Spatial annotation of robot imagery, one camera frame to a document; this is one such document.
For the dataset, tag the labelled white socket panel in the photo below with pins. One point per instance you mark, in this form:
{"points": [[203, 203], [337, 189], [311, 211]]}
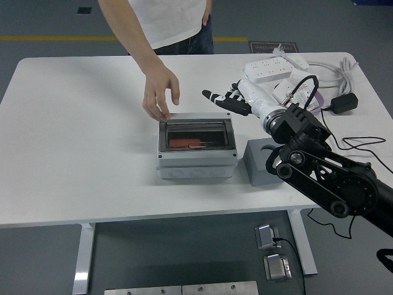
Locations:
{"points": [[304, 95]]}

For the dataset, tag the orange cylindrical battery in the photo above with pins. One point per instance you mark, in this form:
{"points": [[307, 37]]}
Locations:
{"points": [[184, 143]]}

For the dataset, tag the white table leg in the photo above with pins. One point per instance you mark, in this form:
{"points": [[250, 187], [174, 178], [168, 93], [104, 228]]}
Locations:
{"points": [[83, 258], [304, 246]]}

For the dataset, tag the plain white socket panel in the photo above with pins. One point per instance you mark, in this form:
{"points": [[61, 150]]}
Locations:
{"points": [[296, 77]]}

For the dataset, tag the grey plastic junction box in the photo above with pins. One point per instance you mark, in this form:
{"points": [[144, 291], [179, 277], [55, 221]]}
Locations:
{"points": [[196, 166]]}

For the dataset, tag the white wall plug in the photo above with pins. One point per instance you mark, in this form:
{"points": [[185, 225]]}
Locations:
{"points": [[278, 51]]}

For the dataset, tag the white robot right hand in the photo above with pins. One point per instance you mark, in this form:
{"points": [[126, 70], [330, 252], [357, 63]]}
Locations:
{"points": [[255, 95]]}

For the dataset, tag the transparent hinged box lid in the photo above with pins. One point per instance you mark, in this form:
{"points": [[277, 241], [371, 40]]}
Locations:
{"points": [[196, 116]]}

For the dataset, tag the person's left hand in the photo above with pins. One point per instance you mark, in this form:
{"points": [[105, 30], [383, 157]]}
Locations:
{"points": [[207, 12]]}

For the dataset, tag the dark floor sign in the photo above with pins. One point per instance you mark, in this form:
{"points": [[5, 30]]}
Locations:
{"points": [[273, 47]]}

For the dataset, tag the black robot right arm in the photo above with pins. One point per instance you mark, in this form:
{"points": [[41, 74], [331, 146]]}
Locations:
{"points": [[307, 129]]}

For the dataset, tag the small white adapter box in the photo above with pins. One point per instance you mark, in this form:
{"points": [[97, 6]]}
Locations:
{"points": [[299, 63]]}

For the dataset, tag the grey block battery stand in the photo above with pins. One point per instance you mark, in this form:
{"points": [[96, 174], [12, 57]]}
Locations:
{"points": [[255, 166]]}

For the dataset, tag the person's right forearm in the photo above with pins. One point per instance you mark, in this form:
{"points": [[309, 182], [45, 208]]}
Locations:
{"points": [[129, 30]]}

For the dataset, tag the black power adapter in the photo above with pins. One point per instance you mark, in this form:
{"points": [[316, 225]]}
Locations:
{"points": [[344, 103]]}

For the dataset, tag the person's right hand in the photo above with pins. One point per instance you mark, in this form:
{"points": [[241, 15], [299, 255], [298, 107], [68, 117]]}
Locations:
{"points": [[158, 89]]}

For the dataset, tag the white right table leg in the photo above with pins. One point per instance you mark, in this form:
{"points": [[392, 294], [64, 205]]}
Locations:
{"points": [[304, 246]]}

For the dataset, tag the purple plastic tray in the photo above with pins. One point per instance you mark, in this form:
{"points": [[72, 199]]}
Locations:
{"points": [[320, 99]]}

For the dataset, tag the white power strip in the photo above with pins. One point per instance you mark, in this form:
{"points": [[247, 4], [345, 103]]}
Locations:
{"points": [[267, 68]]}

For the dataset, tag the white left table leg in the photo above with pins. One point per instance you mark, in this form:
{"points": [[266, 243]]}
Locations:
{"points": [[83, 258]]}

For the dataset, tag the wide metal floor plate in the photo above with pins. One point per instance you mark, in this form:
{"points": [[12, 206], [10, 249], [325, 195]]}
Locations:
{"points": [[142, 291]]}

